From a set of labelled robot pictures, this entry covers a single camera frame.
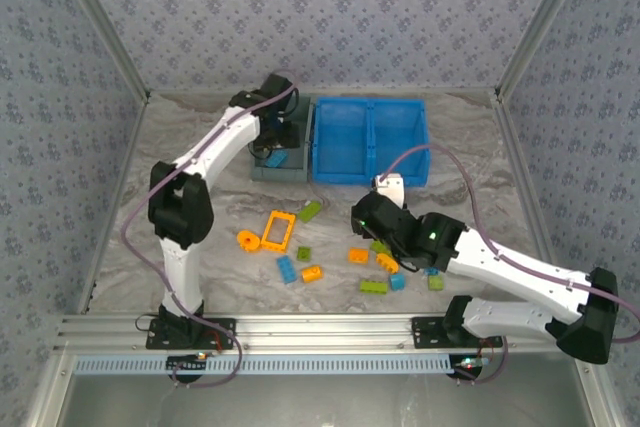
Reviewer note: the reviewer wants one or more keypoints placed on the green long lego brick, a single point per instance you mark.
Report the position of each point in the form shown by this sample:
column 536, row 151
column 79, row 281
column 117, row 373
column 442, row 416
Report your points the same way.
column 377, row 247
column 374, row 287
column 310, row 211

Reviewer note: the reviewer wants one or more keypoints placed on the orange square lego brick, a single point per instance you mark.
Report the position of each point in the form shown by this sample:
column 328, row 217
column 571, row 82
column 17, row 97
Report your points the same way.
column 358, row 256

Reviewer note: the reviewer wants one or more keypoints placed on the small green lego brick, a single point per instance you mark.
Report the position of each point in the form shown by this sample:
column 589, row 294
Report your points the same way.
column 303, row 253

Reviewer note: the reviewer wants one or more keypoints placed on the orange sloped lego brick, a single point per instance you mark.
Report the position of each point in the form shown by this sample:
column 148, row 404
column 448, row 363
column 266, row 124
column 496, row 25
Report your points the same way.
column 312, row 274

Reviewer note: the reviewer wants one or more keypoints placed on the orange lego window frame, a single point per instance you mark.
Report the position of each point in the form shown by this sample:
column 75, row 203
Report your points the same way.
column 273, row 246

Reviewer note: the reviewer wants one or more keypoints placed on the orange round lego piece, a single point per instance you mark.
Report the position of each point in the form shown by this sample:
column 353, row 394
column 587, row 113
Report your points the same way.
column 241, row 237

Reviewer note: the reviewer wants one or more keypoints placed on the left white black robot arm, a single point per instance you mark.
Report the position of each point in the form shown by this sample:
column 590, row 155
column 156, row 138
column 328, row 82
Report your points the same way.
column 175, row 267

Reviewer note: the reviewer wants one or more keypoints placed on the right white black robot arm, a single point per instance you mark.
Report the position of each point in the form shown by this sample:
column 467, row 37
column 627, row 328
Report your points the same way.
column 525, row 272

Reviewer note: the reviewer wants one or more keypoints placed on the orange half-round lego brick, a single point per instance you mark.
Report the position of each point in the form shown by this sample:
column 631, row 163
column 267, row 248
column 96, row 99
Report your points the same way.
column 386, row 263

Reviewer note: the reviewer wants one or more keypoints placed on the blue square lego brick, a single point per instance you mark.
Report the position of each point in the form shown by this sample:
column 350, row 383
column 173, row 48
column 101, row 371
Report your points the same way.
column 397, row 282

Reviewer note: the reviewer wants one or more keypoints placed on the green square lego brick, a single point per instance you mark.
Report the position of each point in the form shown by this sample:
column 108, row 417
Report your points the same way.
column 436, row 283

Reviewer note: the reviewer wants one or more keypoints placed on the grey plastic bin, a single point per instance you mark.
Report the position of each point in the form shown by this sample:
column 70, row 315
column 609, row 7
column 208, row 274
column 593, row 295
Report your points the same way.
column 280, row 176

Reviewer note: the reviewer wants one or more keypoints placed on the small black controller board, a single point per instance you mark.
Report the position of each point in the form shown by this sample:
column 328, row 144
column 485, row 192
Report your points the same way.
column 460, row 364
column 182, row 363

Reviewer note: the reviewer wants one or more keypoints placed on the grey metal lower panel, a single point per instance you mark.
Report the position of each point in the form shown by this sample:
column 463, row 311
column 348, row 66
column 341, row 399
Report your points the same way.
column 325, row 402

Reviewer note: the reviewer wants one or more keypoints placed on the aluminium back rail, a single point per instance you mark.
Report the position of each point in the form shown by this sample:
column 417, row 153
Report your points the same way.
column 225, row 91

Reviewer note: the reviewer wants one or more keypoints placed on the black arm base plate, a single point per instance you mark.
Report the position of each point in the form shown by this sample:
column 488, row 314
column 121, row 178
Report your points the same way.
column 155, row 337
column 425, row 332

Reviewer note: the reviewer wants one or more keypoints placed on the aluminium front rail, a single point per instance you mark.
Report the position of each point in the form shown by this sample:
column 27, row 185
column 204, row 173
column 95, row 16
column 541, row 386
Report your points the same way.
column 325, row 332

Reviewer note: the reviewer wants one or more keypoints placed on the aluminium side rail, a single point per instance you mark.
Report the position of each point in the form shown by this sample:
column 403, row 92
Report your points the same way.
column 522, row 172
column 116, row 197

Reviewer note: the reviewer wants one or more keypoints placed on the aluminium frame post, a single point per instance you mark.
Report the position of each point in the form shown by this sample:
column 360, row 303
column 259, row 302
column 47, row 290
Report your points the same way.
column 541, row 22
column 109, row 27

